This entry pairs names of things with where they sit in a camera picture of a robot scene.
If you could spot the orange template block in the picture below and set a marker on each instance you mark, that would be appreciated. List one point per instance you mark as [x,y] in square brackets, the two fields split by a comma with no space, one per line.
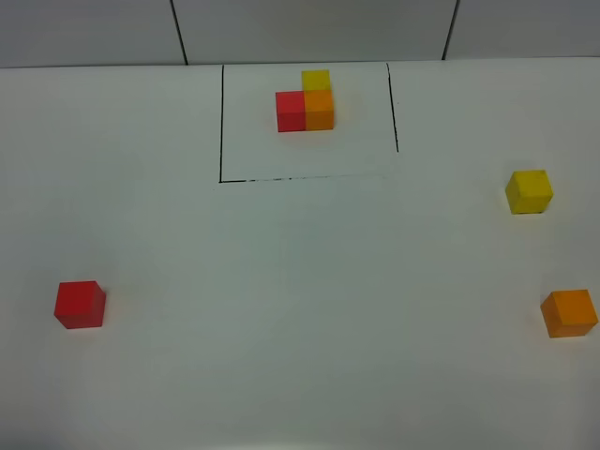
[319,110]

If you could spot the yellow template block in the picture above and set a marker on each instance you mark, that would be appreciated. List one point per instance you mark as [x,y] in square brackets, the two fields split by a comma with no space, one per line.
[316,80]

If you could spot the red template block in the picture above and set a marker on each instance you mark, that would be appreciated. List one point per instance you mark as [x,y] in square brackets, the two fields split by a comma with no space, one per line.
[291,111]

